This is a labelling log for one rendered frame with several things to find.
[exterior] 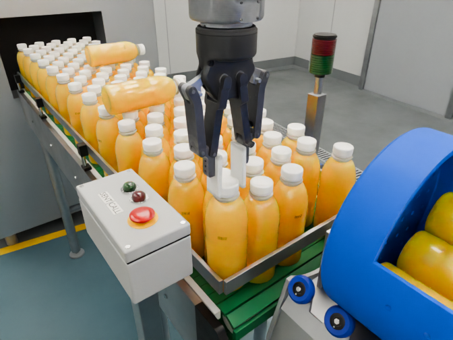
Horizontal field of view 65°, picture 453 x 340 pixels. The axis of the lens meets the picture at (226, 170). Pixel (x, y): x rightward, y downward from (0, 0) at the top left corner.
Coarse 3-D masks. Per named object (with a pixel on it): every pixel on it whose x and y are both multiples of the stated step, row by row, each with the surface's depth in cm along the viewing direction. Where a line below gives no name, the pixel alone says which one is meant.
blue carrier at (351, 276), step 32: (384, 160) 42; (416, 160) 41; (448, 160) 54; (352, 192) 43; (384, 192) 40; (416, 192) 39; (352, 224) 42; (384, 224) 39; (416, 224) 61; (352, 256) 42; (384, 256) 58; (352, 288) 43; (384, 288) 39; (416, 288) 37; (384, 320) 40; (416, 320) 37; (448, 320) 34
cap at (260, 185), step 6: (252, 180) 60; (258, 180) 60; (264, 180) 60; (270, 180) 60; (252, 186) 59; (258, 186) 58; (264, 186) 58; (270, 186) 58; (252, 192) 59; (258, 192) 58; (264, 192) 58; (270, 192) 59
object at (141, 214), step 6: (132, 210) 51; (138, 210) 51; (144, 210) 51; (150, 210) 51; (132, 216) 50; (138, 216) 50; (144, 216) 50; (150, 216) 50; (138, 222) 50; (144, 222) 50
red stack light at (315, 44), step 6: (312, 42) 94; (318, 42) 92; (324, 42) 92; (330, 42) 92; (312, 48) 95; (318, 48) 93; (324, 48) 92; (330, 48) 92; (318, 54) 93; (324, 54) 93; (330, 54) 93
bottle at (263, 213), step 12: (252, 204) 59; (264, 204) 59; (276, 204) 61; (252, 216) 60; (264, 216) 59; (276, 216) 60; (252, 228) 60; (264, 228) 60; (276, 228) 62; (252, 240) 62; (264, 240) 61; (276, 240) 63; (252, 252) 63; (264, 252) 63; (264, 276) 66
